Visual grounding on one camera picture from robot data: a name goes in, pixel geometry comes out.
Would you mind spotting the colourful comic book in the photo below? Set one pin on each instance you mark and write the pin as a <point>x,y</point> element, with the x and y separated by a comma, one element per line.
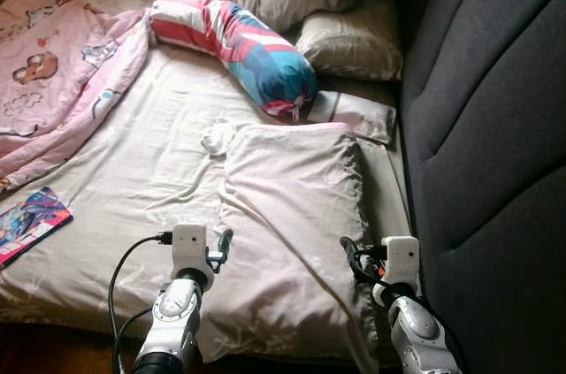
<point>31,219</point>

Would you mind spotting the bed with beige sheet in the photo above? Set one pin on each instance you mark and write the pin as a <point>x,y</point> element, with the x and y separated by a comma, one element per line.
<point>150,144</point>

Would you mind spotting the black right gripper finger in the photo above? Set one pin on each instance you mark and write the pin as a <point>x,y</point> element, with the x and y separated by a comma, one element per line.
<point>350,250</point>

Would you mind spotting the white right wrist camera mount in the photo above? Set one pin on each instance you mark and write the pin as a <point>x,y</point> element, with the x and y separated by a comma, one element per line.
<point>401,259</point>

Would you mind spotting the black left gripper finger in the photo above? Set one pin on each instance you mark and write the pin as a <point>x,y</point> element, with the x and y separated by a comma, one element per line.
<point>225,243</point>

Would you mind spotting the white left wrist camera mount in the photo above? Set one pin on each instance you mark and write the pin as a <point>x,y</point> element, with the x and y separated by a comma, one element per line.
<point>188,246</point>

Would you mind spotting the white sock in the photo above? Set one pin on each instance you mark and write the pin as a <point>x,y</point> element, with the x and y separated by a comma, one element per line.
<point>217,137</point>

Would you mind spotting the striped pink blue bolster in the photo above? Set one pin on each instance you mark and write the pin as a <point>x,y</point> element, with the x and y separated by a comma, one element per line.
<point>239,42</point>

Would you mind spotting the small white pouch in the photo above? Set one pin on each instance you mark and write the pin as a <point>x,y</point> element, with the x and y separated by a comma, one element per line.
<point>358,113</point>

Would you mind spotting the pink cartoon print blanket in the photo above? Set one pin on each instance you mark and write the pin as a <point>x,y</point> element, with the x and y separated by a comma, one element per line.
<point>62,64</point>

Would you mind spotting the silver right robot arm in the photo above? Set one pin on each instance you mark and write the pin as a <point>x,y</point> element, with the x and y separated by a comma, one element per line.
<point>416,334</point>

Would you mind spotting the large pale pink pillow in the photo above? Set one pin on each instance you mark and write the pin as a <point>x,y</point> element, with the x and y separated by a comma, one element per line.
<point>283,215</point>

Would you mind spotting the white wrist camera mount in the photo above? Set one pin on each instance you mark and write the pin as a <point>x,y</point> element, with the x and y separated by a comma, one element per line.
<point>401,259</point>
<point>188,246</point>

